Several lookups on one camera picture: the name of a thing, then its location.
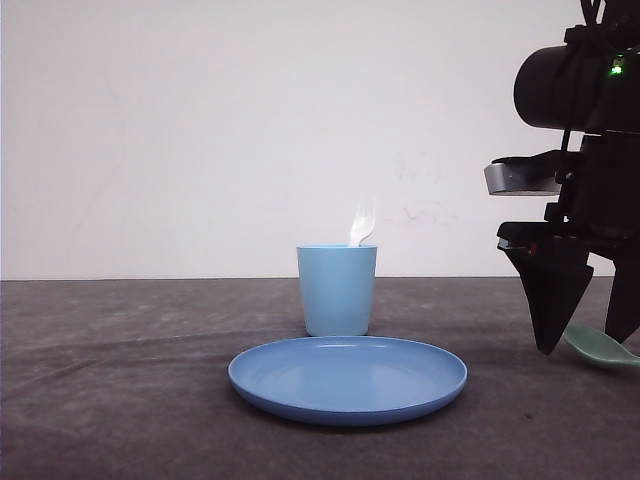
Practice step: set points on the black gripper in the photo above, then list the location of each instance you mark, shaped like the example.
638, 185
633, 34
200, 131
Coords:
597, 212

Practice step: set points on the mint green plastic spoon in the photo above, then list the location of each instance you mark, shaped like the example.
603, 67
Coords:
598, 348

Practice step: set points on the white plastic fork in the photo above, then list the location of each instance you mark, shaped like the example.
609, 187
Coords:
363, 223

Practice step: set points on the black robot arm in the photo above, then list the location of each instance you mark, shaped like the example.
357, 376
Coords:
587, 85

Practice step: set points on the light blue plastic cup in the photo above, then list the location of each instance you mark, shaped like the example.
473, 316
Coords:
337, 288

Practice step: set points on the blue plastic plate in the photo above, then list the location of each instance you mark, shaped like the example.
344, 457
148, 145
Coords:
348, 381

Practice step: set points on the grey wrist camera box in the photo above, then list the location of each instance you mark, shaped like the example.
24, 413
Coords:
522, 176

